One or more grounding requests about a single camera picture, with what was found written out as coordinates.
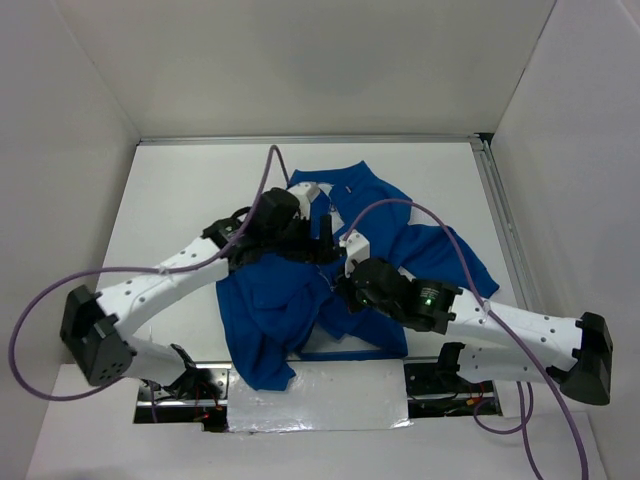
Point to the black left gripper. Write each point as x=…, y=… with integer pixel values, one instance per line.
x=312, y=251

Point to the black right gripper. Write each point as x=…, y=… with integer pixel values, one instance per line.
x=350, y=302

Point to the blue jacket white lining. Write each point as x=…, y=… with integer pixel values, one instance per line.
x=276, y=307

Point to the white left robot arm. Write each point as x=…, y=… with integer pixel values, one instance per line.
x=99, y=328

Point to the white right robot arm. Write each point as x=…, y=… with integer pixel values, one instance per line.
x=493, y=341

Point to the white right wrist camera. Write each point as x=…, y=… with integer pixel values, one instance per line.
x=356, y=248

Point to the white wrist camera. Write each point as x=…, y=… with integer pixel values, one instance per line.
x=305, y=192
x=356, y=248

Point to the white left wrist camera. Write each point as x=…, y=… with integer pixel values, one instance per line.
x=305, y=192

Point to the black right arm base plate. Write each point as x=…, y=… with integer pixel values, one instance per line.
x=424, y=379

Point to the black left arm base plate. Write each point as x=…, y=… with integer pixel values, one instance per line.
x=209, y=383

